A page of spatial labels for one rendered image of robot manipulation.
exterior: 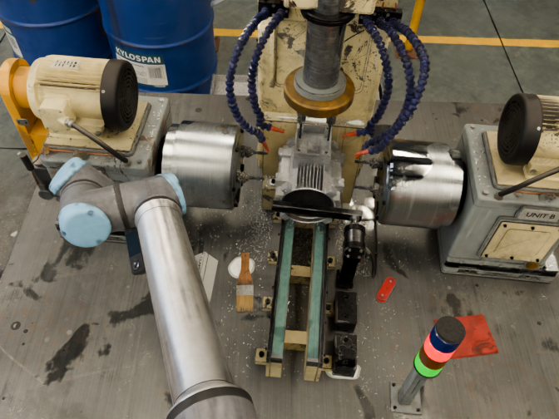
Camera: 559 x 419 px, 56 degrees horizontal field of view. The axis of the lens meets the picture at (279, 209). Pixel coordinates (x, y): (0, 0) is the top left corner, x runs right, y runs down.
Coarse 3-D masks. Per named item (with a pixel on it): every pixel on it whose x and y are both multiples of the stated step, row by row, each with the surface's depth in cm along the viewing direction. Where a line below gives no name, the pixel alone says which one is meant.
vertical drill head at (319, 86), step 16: (320, 0) 110; (336, 0) 110; (320, 32) 116; (336, 32) 116; (304, 48) 124; (320, 48) 119; (336, 48) 120; (304, 64) 126; (320, 64) 122; (336, 64) 124; (288, 80) 133; (304, 80) 129; (320, 80) 126; (336, 80) 128; (352, 80) 135; (288, 96) 130; (304, 96) 129; (320, 96) 127; (336, 96) 129; (352, 96) 130; (304, 112) 129; (320, 112) 128; (336, 112) 129
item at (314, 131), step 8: (304, 128) 152; (312, 128) 152; (320, 128) 151; (328, 128) 151; (296, 136) 148; (304, 136) 152; (312, 136) 152; (320, 136) 152; (296, 144) 146; (304, 144) 150; (312, 144) 149; (320, 144) 150; (328, 144) 151; (296, 152) 144; (304, 152) 148; (312, 152) 148; (320, 152) 148; (328, 152) 144; (296, 160) 146; (304, 160) 146; (312, 160) 146; (320, 160) 145; (328, 160) 145; (328, 168) 148
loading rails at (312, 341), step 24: (288, 240) 153; (312, 240) 168; (288, 264) 148; (312, 264) 150; (288, 288) 144; (312, 288) 144; (312, 312) 139; (288, 336) 143; (312, 336) 135; (264, 360) 141; (312, 360) 130
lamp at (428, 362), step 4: (420, 352) 115; (424, 352) 113; (420, 356) 115; (424, 356) 113; (420, 360) 115; (424, 360) 114; (428, 360) 112; (432, 360) 112; (424, 364) 115; (428, 364) 113; (432, 364) 113; (436, 364) 112; (440, 364) 112; (444, 364) 113; (432, 368) 114; (436, 368) 114; (440, 368) 114
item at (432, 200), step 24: (408, 144) 145; (432, 144) 146; (384, 168) 148; (408, 168) 140; (432, 168) 140; (456, 168) 142; (384, 192) 144; (408, 192) 140; (432, 192) 140; (456, 192) 141; (384, 216) 146; (408, 216) 144; (432, 216) 143
